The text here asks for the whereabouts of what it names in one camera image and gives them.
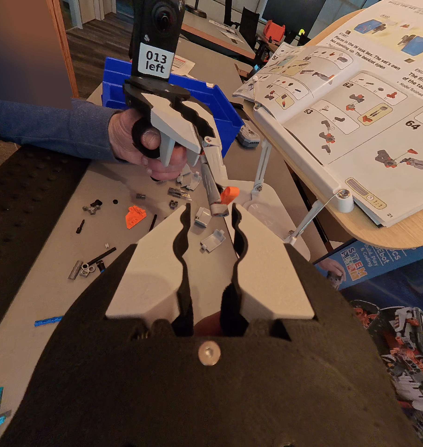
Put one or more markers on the blue storage bin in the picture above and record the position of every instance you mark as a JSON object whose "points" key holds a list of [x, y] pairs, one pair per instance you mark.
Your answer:
{"points": [[225, 115]]}

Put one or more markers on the small grey holed beam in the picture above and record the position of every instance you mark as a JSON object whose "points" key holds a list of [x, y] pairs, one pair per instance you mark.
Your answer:
{"points": [[208, 141]]}

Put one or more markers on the bluish grey curved panel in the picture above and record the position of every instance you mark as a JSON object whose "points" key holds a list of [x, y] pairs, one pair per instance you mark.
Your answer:
{"points": [[202, 217]]}

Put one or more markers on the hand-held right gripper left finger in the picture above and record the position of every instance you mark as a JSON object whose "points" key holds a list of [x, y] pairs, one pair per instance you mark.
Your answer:
{"points": [[148, 279]]}

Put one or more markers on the grey tube connector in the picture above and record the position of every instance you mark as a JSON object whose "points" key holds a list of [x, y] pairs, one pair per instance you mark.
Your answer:
{"points": [[75, 270]]}

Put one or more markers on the medium black axle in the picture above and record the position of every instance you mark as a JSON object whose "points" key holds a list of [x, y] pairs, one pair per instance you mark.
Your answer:
{"points": [[153, 222]]}

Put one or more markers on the grey and black connector assembly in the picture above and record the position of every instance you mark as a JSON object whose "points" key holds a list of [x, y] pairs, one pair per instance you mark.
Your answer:
{"points": [[92, 207]]}

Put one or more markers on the light grey hinged panel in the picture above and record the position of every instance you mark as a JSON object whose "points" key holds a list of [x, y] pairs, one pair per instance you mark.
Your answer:
{"points": [[212, 241]]}

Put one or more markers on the grey cross connector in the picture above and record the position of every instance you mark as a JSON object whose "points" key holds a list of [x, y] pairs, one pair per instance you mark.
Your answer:
{"points": [[87, 270]]}

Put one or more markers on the blue holed rod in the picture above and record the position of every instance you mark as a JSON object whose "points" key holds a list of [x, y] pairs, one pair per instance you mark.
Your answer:
{"points": [[49, 321]]}

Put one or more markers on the grey curved ribbed panel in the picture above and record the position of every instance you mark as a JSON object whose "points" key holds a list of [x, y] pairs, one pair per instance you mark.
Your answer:
{"points": [[216, 160]]}

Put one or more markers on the grey motor block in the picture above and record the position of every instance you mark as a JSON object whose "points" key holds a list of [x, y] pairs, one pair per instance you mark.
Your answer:
{"points": [[248, 137]]}

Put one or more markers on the long black axle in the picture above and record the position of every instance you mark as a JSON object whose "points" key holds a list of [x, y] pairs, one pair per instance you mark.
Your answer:
{"points": [[101, 256]]}

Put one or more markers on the wooden support post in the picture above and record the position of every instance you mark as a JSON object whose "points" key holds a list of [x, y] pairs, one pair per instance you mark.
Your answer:
{"points": [[63, 45]]}

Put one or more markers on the printed parts card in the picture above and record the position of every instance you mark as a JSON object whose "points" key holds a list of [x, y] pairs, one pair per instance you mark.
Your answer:
{"points": [[181, 66]]}

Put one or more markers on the grey cylinder assembly orange connector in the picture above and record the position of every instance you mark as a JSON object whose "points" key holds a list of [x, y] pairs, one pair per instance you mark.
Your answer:
{"points": [[213, 195]]}

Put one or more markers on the person's left hand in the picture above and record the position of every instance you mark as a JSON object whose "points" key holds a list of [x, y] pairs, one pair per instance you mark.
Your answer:
{"points": [[122, 136]]}

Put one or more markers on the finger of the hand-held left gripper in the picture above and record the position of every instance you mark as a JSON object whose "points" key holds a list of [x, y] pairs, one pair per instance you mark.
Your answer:
{"points": [[173, 122], [206, 117]]}

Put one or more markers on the dark grey double connector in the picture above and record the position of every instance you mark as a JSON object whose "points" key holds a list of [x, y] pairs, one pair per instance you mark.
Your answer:
{"points": [[173, 204]]}

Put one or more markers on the orange wedge panel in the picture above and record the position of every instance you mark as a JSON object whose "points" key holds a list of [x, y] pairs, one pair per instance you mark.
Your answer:
{"points": [[134, 217]]}

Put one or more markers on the black angled connector blue pin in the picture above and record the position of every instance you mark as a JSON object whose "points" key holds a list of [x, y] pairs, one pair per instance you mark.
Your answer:
{"points": [[101, 266]]}

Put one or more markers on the grey pin connector cluster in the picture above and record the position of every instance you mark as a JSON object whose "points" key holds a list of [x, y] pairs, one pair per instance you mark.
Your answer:
{"points": [[180, 194]]}

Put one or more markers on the dark blue robot kit box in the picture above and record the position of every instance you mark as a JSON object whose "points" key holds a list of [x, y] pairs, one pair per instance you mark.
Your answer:
{"points": [[389, 296]]}

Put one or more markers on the light grey panel piece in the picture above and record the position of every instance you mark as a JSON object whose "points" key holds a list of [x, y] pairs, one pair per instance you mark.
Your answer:
{"points": [[192, 180]]}

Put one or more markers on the dark textured mat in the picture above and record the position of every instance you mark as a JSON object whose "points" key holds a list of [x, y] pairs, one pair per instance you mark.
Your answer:
{"points": [[22, 209]]}

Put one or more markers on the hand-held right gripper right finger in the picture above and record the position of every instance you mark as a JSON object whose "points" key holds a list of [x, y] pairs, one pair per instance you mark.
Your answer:
{"points": [[270, 279]]}

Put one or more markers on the instruction booklet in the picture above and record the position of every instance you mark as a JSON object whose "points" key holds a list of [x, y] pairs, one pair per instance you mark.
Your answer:
{"points": [[354, 122]]}

